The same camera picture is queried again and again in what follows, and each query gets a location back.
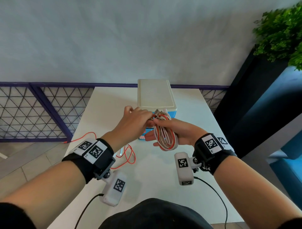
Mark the person's right hand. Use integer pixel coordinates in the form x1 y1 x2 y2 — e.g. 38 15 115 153
144 118 208 147

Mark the person's left hand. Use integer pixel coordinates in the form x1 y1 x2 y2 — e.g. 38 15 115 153
101 106 154 151

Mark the white and orange cable bundle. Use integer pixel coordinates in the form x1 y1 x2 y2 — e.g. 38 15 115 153
149 109 179 151

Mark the person's left forearm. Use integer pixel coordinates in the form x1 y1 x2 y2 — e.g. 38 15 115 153
0 160 86 229

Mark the person's right forearm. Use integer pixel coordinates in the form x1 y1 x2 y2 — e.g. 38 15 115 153
213 155 302 229

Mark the blue box with white lid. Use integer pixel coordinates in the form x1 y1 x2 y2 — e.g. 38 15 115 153
137 79 177 141

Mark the black planter box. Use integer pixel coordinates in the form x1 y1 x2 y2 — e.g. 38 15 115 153
213 47 290 159

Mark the person's black clothing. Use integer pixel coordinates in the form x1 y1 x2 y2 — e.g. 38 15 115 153
0 198 302 229

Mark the blue sofa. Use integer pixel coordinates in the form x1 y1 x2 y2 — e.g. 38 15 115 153
269 131 302 211

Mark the green leafy plant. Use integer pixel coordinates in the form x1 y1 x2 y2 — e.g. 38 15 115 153
252 2 302 71

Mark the thin orange cable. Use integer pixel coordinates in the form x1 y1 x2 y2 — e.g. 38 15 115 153
62 132 136 170

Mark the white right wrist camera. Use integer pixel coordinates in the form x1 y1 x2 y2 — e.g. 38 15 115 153
174 152 202 186

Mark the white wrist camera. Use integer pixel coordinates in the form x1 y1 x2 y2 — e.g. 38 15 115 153
100 169 127 207
174 152 202 186

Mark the black right wrist strap with markers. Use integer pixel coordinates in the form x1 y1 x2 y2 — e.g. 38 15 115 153
192 133 238 176

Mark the black wrist strap with markers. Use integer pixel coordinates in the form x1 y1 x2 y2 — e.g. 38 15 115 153
62 138 116 184
192 133 238 176

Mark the black left wrist strap with markers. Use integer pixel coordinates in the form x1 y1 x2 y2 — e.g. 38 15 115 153
62 138 116 184

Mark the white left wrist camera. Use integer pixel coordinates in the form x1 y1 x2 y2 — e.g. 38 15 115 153
100 169 127 207

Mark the black right camera cable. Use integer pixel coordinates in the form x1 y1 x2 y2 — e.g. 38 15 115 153
193 176 228 229

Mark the black camera cable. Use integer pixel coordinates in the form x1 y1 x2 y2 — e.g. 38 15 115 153
74 193 105 229
193 176 228 229

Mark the purple railing with wire mesh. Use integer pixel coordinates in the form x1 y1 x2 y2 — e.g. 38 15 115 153
0 82 230 143

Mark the black left camera cable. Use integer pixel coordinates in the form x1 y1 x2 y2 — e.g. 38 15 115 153
74 193 105 229

